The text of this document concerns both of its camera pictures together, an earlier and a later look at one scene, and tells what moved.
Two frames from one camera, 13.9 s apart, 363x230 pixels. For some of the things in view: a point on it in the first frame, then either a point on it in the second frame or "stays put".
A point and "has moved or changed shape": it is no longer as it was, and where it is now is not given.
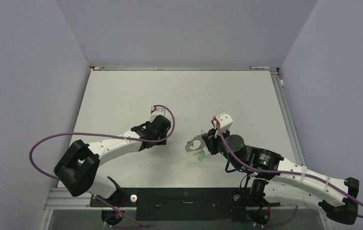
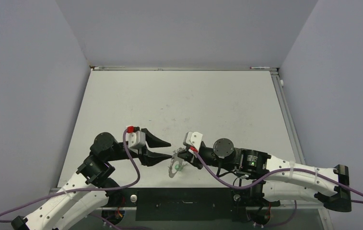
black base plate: (187, 204) stays put
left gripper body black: (161, 136) → (134, 153)
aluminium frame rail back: (178, 69) stays put
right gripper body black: (216, 144) → (206, 154)
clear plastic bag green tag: (203, 144) has moved or changed shape
